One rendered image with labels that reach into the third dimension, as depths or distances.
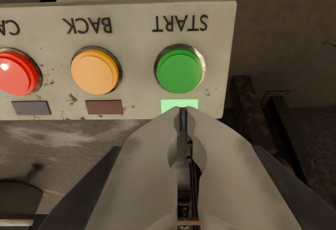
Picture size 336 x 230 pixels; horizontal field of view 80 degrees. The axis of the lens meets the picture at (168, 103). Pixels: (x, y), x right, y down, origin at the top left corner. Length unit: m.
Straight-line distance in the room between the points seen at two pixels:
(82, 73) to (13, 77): 0.06
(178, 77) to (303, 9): 0.80
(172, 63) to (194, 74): 0.02
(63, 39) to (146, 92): 0.08
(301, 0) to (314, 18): 0.10
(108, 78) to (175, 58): 0.06
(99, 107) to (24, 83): 0.07
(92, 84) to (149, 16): 0.08
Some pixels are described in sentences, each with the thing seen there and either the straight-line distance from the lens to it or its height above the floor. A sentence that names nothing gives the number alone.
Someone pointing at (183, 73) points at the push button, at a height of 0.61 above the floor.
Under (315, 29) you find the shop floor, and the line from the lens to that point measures 1.02.
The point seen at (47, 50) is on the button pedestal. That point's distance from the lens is 0.21.
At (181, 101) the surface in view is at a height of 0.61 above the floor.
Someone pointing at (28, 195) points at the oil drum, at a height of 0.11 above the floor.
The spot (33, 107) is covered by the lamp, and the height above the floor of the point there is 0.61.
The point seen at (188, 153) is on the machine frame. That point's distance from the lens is 1.51.
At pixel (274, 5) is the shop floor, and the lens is 0.89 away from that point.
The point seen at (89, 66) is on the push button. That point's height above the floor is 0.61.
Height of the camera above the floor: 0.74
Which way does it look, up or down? 40 degrees down
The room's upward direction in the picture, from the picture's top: 179 degrees counter-clockwise
